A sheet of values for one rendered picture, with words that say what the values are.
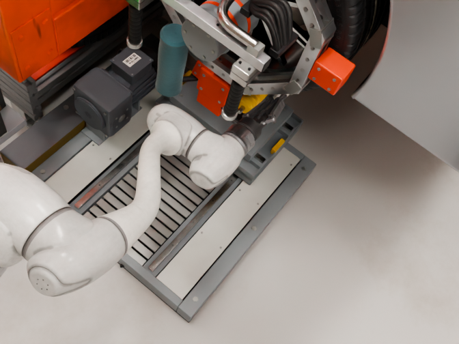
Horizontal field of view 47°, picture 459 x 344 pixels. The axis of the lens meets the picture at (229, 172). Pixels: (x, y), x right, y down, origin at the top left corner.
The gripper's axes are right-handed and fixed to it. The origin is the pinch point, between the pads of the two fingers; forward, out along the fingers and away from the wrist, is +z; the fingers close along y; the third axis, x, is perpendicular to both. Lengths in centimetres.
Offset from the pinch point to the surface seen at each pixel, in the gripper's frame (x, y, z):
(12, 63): 44, -48, -47
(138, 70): 19, -48, -12
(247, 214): -47, -32, -13
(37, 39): 46, -44, -39
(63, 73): 26, -79, -23
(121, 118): 8, -53, -25
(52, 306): -30, -60, -83
